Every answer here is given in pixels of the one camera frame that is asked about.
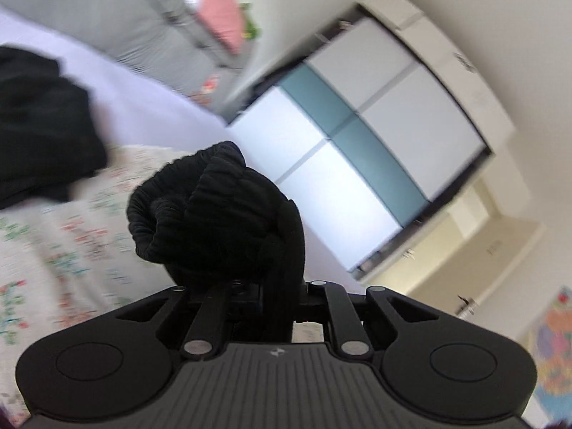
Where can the green item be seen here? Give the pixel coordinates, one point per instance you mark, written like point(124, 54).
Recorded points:
point(251, 24)

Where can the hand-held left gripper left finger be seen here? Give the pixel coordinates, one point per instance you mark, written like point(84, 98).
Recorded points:
point(214, 310)

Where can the grey sofa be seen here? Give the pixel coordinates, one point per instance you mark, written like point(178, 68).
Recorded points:
point(111, 18)

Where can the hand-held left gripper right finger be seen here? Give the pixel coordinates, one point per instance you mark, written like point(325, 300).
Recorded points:
point(342, 317)

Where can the white room door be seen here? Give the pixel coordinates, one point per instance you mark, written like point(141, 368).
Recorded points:
point(500, 286)

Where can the cream hallway door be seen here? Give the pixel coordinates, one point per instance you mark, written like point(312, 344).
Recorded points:
point(429, 241)

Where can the colourful wall poster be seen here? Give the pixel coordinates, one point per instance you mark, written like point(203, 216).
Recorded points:
point(554, 357)

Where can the white and teal wardrobe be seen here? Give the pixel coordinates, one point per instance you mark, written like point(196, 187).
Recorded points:
point(380, 143)

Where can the black elastic waist pants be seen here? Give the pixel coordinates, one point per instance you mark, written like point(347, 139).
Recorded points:
point(214, 214)

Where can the bed with lavender sheet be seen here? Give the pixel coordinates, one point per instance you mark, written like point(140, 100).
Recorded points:
point(147, 111)

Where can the cream floral blanket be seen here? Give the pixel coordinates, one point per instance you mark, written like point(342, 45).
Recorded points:
point(67, 254)

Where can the pink cushion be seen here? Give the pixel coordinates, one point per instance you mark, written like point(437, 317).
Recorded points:
point(221, 4)

